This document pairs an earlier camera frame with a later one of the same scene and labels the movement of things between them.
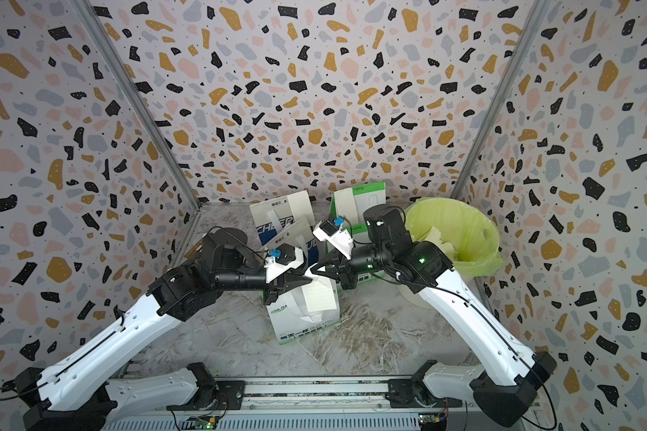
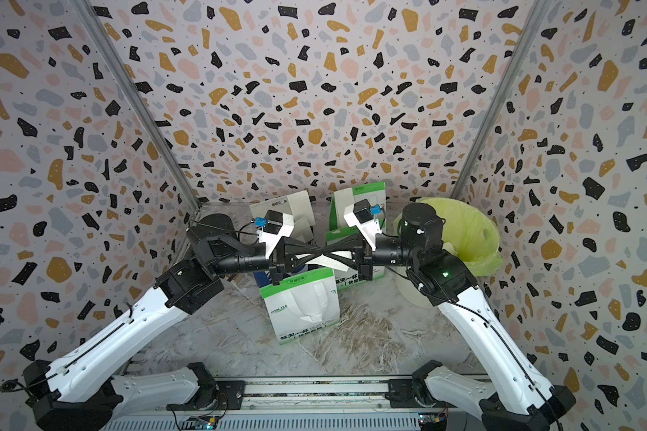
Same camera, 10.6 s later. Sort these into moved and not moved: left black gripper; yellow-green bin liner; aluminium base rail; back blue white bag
Moved: left black gripper
Not moved: yellow-green bin liner; back blue white bag; aluminium base rail
